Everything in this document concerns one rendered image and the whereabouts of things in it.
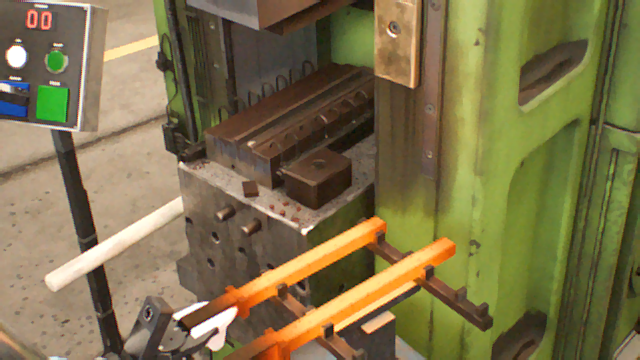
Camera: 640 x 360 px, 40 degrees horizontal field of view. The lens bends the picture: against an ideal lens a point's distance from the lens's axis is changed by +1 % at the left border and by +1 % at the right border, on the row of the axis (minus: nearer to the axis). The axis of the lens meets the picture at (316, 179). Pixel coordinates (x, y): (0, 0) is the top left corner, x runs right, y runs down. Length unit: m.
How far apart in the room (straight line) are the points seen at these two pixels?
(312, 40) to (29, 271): 1.49
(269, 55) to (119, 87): 2.27
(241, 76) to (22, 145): 2.06
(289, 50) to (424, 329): 0.72
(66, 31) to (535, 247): 1.17
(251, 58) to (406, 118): 0.50
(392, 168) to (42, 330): 1.56
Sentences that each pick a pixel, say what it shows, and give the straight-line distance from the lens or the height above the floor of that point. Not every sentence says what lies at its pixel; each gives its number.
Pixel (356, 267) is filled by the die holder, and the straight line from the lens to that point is 1.88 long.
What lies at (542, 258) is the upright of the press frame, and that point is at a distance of 2.14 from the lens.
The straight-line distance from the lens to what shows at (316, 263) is 1.45.
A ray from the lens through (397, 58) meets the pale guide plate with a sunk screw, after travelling 1.57.
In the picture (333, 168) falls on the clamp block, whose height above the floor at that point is 0.98.
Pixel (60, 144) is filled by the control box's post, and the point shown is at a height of 0.82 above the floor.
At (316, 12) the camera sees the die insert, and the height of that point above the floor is 1.23.
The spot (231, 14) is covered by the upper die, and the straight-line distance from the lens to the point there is 1.66.
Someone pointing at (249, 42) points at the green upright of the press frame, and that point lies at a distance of 1.99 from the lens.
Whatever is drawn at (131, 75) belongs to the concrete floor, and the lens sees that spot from 4.36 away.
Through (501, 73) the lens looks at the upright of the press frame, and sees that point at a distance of 1.53.
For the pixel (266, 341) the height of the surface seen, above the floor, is 1.02.
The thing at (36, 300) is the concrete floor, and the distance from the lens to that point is 3.08.
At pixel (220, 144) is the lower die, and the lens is 1.85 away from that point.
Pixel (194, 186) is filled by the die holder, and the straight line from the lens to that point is 1.89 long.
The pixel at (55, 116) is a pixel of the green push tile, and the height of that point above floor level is 0.99.
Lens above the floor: 1.94
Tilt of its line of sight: 34 degrees down
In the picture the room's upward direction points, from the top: 3 degrees counter-clockwise
